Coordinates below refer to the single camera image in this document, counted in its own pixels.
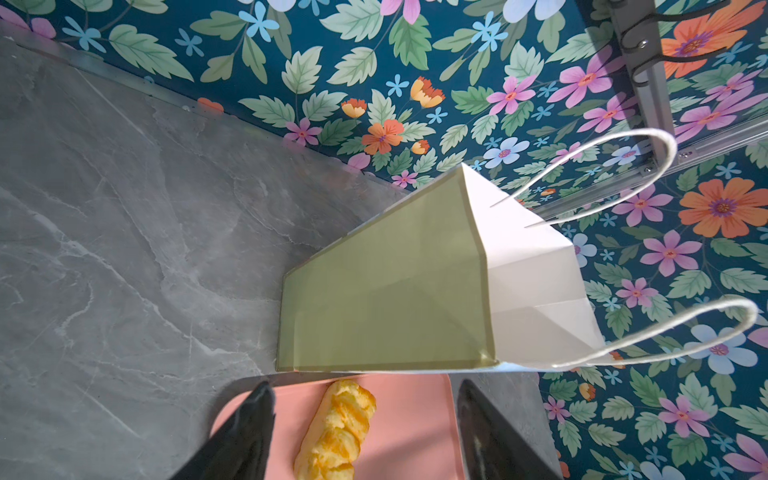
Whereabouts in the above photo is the painted landscape paper bag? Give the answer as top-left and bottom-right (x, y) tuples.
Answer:
(276, 165), (758, 372)

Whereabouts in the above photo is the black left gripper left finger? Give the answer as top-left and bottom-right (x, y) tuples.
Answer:
(171, 382), (276, 480)

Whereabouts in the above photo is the black hook rail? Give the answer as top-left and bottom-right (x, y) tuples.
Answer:
(607, 1), (735, 90)

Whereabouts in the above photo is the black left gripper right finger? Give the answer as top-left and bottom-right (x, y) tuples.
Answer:
(457, 379), (561, 480)

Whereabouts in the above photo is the pink rectangular tray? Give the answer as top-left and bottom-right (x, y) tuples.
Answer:
(209, 373), (468, 480)

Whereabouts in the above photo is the small croissant top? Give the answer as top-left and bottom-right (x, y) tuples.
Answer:
(293, 379), (377, 480)

